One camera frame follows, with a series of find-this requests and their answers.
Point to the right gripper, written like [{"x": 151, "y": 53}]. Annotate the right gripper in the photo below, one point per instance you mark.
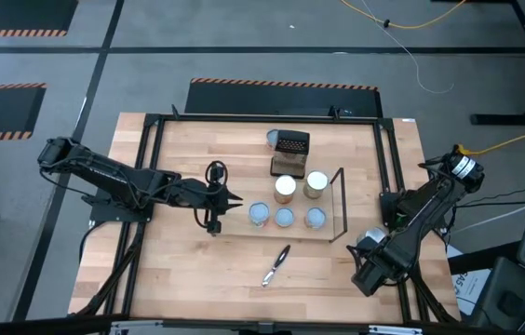
[{"x": 369, "y": 279}]

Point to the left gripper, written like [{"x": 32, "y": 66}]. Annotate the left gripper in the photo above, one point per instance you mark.
[{"x": 190, "y": 193}]

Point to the pink mixed fruit can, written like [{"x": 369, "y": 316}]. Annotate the pink mixed fruit can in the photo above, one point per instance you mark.
[{"x": 259, "y": 213}]

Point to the short yellow pineapple rings can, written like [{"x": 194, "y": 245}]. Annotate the short yellow pineapple rings can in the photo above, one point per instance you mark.
[{"x": 284, "y": 217}]

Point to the tall orange pineapple can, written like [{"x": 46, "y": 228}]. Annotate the tall orange pineapple can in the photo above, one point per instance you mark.
[{"x": 285, "y": 185}]

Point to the short teal mandarin oranges can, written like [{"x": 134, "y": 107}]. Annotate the short teal mandarin oranges can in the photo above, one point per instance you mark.
[{"x": 315, "y": 217}]

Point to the short diced tomatoes can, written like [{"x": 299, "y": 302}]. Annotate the short diced tomatoes can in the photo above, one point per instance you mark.
[{"x": 272, "y": 138}]

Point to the tall green oranges can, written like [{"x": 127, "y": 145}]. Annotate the tall green oranges can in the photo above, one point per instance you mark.
[{"x": 317, "y": 180}]

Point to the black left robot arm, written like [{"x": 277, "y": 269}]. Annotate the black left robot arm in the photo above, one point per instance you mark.
[{"x": 104, "y": 170}]

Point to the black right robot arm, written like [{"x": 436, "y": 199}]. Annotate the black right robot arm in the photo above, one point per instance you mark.
[{"x": 430, "y": 209}]

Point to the silver aluminium extrusion bar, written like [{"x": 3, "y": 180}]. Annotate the silver aluminium extrusion bar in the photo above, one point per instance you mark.
[
  {"x": 395, "y": 330},
  {"x": 137, "y": 328}
]

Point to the white paper sheet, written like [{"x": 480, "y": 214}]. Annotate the white paper sheet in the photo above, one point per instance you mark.
[{"x": 469, "y": 284}]

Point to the wide black hazard-striped floor mat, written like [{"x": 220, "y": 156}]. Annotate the wide black hazard-striped floor mat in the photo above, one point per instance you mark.
[{"x": 281, "y": 100}]

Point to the wooden shelf black metal frame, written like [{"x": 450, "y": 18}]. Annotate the wooden shelf black metal frame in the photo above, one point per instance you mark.
[{"x": 244, "y": 231}]

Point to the black aluminium table frame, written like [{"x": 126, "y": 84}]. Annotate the black aluminium table frame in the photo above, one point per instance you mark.
[{"x": 244, "y": 119}]

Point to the black desk frame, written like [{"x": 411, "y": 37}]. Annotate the black desk frame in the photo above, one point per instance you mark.
[{"x": 514, "y": 119}]

